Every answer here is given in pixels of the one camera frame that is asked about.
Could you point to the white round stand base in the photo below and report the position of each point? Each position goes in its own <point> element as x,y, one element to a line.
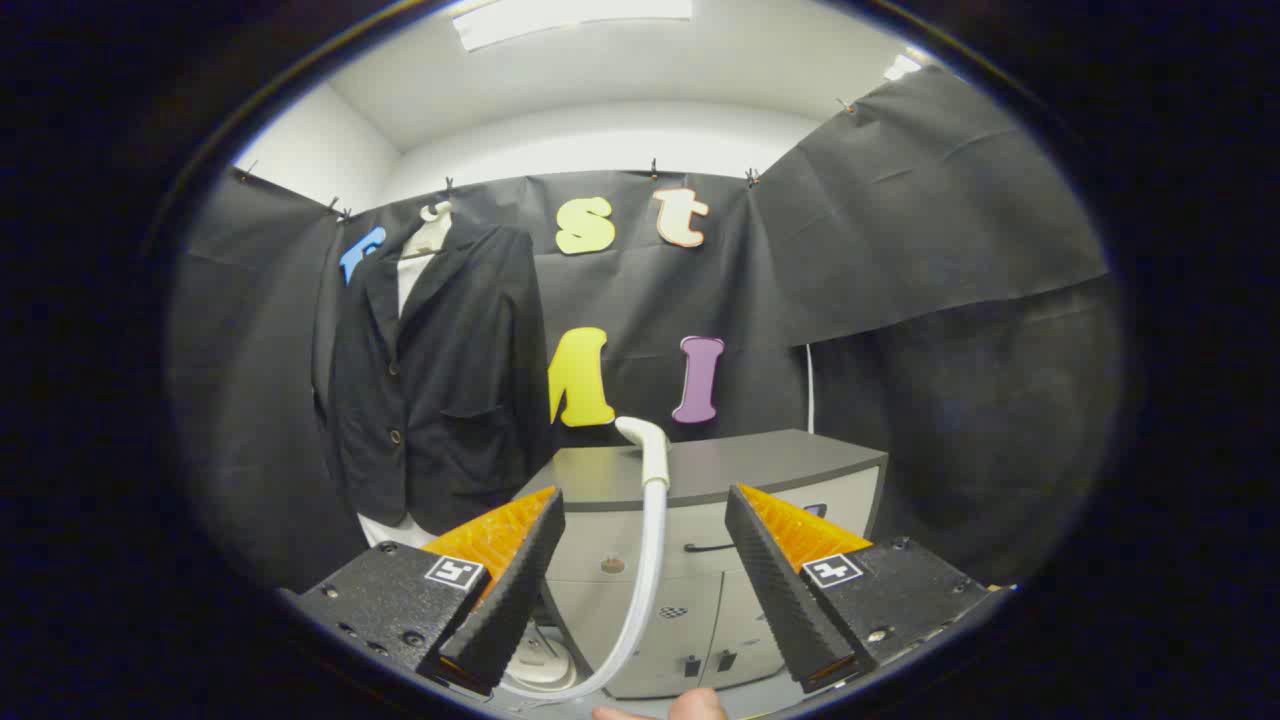
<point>545,665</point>

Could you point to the long ceiling light panel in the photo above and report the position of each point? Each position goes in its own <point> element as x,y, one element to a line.
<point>560,18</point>

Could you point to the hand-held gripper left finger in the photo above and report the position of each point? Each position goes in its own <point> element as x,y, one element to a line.
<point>510,600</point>

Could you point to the small ceiling light panel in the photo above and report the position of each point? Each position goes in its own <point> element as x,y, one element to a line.
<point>901,67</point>

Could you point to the black suit jacket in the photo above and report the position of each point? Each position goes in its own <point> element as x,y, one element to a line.
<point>450,380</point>

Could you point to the black backdrop cloth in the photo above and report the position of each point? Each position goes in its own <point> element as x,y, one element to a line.
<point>900,250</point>

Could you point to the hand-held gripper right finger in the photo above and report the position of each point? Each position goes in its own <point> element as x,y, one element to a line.
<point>790,600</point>

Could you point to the grey cabinet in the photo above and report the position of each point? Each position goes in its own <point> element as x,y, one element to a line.
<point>720,465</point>

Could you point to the white mannequin torso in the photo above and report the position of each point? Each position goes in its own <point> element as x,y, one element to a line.
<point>425,240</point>

